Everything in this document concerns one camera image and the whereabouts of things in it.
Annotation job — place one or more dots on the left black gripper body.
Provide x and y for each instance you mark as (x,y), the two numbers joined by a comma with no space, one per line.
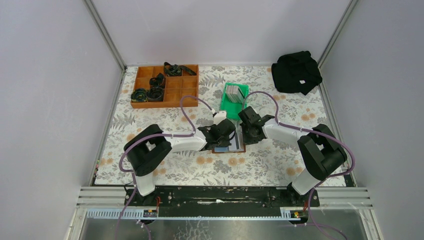
(223,142)

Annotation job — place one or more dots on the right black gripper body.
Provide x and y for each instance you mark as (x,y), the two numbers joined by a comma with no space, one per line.
(248,137)

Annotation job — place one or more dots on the brown leather card holder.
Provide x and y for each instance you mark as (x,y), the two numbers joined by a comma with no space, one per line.
(236,146)

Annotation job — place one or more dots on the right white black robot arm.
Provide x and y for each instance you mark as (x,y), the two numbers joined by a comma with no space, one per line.
(322,154)

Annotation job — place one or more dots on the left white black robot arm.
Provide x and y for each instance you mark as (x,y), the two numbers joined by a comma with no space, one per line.
(149,148)

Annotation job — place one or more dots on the stack of credit cards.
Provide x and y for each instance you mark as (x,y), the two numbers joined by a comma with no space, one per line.
(235,94)

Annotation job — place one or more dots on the floral patterned table mat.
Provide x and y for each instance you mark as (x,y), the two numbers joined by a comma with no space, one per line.
(268,163)

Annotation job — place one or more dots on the wooden compartment tray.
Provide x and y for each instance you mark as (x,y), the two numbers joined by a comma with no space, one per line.
(176,87)

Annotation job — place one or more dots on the black cloth bundle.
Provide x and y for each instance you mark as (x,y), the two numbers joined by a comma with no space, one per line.
(296,73)

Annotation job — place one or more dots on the rolled belt lower right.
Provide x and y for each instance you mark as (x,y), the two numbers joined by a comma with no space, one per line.
(155,94)

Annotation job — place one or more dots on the rolled belt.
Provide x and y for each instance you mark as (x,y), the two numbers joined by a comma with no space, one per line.
(155,94)
(158,81)
(139,95)
(174,70)

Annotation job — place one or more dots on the rolled belt top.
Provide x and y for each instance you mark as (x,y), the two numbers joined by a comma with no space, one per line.
(174,70)

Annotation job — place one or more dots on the rolled belt middle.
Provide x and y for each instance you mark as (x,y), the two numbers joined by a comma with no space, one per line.
(158,81)

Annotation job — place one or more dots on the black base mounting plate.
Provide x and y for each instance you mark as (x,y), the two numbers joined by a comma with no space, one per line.
(166,196)

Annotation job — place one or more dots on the rolled belt lower left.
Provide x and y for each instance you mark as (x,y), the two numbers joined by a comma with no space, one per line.
(139,95)

